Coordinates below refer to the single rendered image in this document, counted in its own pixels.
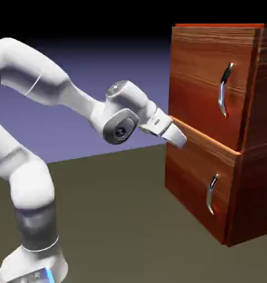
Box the tall wooden cabinet door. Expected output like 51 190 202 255
168 26 261 152

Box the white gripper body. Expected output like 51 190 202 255
161 123 187 149

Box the short wooden cabinet door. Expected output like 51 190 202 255
164 116 242 245

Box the long curved metal handle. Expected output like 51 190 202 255
217 62 235 118

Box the short curved metal handle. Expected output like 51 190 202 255
206 173 221 216

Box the reddish brown wooden cabinet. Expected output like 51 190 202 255
164 23 267 248

